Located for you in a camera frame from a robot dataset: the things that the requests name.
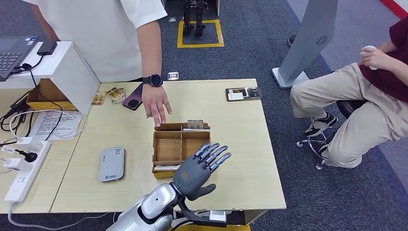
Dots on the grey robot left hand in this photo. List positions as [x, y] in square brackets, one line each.
[192, 177]

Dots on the person's left hand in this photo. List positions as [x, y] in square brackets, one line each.
[154, 102]
[379, 60]

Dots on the white handheld device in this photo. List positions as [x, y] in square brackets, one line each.
[369, 47]

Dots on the dark purple smartphone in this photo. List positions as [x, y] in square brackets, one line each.
[132, 102]

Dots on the cardboard organiser box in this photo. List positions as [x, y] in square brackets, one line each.
[167, 150]

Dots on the grey card reader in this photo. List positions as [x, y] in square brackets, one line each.
[111, 165]

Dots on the person's right forearm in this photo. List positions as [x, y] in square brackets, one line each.
[47, 28]
[389, 47]

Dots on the person's left forearm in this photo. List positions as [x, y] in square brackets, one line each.
[149, 47]

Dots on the pale printed upright card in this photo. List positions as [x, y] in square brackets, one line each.
[195, 124]

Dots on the person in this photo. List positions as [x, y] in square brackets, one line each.
[95, 38]
[366, 127]

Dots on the small white card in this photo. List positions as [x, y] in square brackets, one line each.
[236, 97]

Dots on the small dark card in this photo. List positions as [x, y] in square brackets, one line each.
[254, 93]

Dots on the black wrist watch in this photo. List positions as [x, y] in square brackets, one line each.
[154, 80]

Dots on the silver floor socket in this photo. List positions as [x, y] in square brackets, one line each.
[173, 76]
[172, 19]

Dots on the black stool chrome base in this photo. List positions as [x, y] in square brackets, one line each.
[349, 108]

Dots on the desk leg panel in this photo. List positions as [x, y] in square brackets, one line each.
[253, 216]

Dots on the grey kiosk stand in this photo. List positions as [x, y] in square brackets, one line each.
[309, 38]

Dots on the white box stand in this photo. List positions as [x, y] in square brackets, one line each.
[79, 76]

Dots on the black humanoid robot legs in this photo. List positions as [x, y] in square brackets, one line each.
[187, 28]

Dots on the dark shoe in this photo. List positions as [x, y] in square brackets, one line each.
[290, 41]

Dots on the open yellow cardboard box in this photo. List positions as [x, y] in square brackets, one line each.
[47, 91]

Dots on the printed paper sheet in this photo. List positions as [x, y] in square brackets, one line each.
[47, 127]

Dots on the black flat adapter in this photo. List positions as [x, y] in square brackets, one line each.
[47, 47]

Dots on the white charger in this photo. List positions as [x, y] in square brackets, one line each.
[27, 140]

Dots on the black plug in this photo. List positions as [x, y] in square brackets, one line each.
[31, 156]

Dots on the black power brick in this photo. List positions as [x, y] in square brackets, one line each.
[19, 102]

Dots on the dark laptop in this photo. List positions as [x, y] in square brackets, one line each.
[12, 54]

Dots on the white plug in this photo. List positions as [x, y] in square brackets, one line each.
[12, 162]

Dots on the white power strip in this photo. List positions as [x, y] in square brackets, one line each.
[22, 181]

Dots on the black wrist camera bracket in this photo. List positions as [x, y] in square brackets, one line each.
[191, 218]

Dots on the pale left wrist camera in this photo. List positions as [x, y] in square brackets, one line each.
[217, 216]

